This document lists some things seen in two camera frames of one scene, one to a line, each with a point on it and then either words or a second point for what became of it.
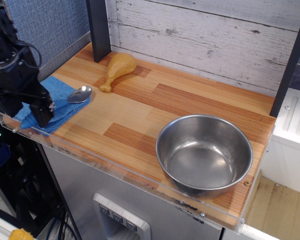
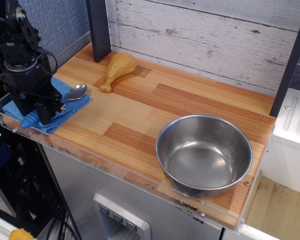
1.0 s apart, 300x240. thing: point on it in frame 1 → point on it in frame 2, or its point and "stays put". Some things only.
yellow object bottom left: (20, 234) stays put
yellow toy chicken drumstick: (121, 64) stays put
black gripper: (16, 77) → (31, 77)
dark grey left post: (98, 22) stays put
